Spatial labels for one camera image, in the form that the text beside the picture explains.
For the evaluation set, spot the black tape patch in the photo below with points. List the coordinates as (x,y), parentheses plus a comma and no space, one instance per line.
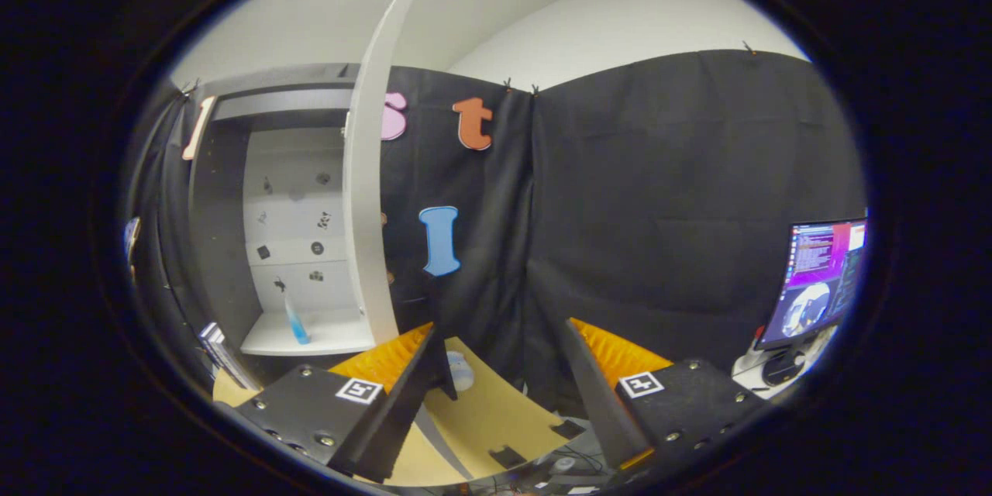
(568,429)
(508,457)

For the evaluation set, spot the slim blue white tube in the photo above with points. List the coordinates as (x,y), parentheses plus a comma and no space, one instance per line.
(297,329)

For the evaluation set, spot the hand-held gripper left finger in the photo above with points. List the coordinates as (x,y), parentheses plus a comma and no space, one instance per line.
(395,411)

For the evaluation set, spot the white cabinet shelf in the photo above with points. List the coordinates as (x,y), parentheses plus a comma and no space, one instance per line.
(333,333)

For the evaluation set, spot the white side desk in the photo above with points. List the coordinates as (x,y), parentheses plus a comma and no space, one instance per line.
(748,372)

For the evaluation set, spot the black backdrop cloth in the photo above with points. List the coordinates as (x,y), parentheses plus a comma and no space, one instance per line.
(659,209)

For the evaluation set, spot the dark grey cabinet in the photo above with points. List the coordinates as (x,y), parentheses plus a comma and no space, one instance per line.
(217,248)

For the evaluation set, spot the computer monitor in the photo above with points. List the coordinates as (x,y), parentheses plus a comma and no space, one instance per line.
(814,279)

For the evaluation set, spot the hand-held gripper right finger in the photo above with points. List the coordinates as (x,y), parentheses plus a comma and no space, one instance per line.
(601,395)

